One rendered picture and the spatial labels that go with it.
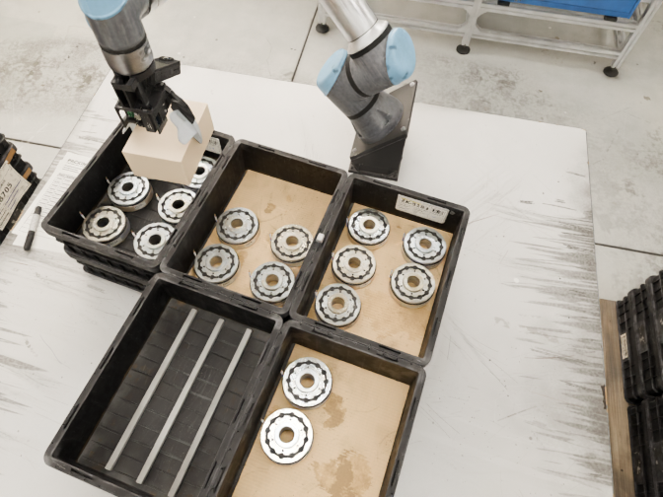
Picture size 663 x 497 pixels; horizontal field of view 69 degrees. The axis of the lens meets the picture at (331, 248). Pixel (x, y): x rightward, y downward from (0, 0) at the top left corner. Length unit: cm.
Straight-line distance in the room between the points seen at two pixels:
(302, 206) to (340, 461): 61
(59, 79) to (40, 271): 179
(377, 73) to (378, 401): 75
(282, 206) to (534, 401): 77
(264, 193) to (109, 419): 63
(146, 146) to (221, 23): 223
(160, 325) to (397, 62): 80
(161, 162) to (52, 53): 233
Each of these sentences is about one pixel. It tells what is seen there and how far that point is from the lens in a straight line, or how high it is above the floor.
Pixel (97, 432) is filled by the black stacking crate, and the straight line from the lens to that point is 113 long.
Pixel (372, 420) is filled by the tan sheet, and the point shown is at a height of 83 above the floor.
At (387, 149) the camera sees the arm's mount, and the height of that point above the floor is 83.
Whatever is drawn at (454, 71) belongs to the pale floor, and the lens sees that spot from 295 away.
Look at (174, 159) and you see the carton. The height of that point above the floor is 112.
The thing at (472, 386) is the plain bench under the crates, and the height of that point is 70.
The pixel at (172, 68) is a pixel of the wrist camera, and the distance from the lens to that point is 100.
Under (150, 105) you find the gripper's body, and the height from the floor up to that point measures 123.
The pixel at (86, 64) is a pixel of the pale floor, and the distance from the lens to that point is 315.
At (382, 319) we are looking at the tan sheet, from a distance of 111.
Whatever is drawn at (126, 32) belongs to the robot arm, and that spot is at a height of 138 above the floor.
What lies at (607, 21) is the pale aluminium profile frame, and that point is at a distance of 306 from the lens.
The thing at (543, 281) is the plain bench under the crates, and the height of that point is 70.
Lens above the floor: 186
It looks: 61 degrees down
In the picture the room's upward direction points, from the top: 3 degrees clockwise
